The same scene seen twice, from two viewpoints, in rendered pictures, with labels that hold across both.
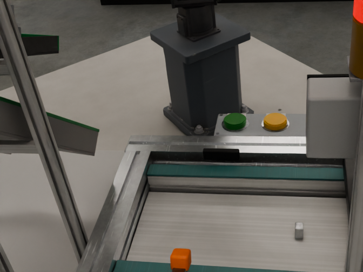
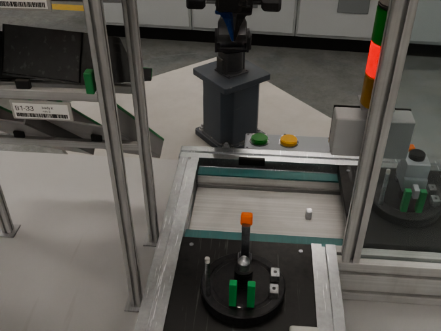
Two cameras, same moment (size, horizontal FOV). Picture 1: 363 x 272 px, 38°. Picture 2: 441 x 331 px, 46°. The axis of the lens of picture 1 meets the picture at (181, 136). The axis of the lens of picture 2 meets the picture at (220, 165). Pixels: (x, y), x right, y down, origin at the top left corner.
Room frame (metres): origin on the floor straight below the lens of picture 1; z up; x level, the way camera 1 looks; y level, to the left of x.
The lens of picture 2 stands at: (-0.26, 0.18, 1.65)
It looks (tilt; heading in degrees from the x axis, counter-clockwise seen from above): 36 degrees down; 350
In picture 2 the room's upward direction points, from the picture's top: straight up
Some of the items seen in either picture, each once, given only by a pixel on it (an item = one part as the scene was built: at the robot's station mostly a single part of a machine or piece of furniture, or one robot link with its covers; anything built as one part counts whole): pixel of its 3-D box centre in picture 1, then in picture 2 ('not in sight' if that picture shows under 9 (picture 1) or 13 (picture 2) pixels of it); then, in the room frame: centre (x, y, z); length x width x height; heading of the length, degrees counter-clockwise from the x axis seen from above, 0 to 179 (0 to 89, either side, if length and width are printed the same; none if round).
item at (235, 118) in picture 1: (235, 123); (259, 140); (0.75, -0.10, 0.96); 0.04 x 0.04 x 0.02
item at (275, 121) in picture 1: (275, 123); (288, 142); (0.74, -0.16, 0.96); 0.04 x 0.04 x 0.02
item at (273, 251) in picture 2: not in sight; (243, 274); (0.30, 0.04, 1.01); 0.24 x 0.24 x 0.13; 75
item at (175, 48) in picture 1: (203, 76); (230, 104); (0.94, -0.06, 0.96); 0.15 x 0.15 x 0.20; 26
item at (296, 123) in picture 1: (275, 137); (287, 152); (0.74, -0.16, 0.93); 0.21 x 0.07 x 0.06; 75
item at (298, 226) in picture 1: (298, 235); (308, 217); (0.52, -0.15, 0.92); 0.01 x 0.01 x 0.04; 75
